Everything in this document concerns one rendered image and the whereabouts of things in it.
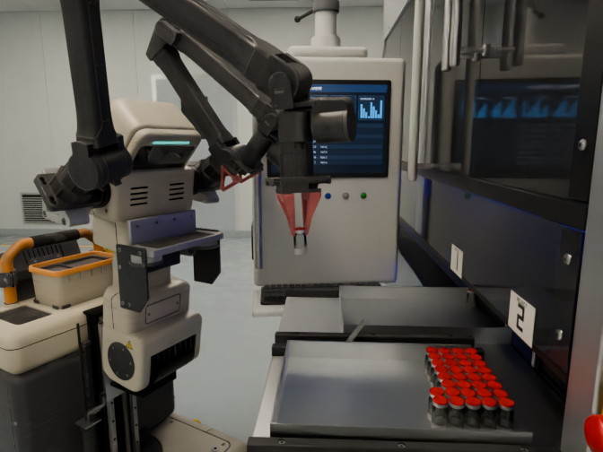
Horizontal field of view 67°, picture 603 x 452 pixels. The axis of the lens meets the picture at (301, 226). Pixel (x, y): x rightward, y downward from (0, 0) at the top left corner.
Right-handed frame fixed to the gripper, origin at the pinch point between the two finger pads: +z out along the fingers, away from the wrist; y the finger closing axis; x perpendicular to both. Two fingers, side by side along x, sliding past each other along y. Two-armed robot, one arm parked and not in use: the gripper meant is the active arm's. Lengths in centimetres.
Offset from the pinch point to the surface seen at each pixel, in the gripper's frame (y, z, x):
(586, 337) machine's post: 26.5, 10.3, -32.6
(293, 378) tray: -2.4, 25.4, -1.5
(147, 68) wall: -78, -151, 560
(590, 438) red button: 20.6, 17.5, -39.6
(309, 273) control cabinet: 17, 25, 72
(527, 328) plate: 29.8, 14.4, -18.7
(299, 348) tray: 0.2, 23.2, 5.6
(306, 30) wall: 123, -185, 504
